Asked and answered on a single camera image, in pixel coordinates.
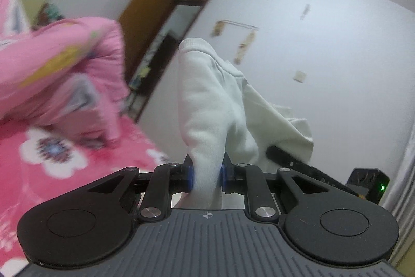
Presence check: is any pink floral bed blanket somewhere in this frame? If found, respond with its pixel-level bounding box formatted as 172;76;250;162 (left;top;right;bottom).
1;117;169;276

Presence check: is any brown wooden door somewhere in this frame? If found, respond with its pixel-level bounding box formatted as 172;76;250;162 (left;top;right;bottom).
118;0;175;82

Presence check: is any white bear print sweatshirt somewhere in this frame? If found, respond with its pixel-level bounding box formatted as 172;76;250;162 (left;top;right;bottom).
177;38;314;210

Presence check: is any pink unicorn duvet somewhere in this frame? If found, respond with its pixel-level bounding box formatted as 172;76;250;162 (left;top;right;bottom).
1;0;128;144

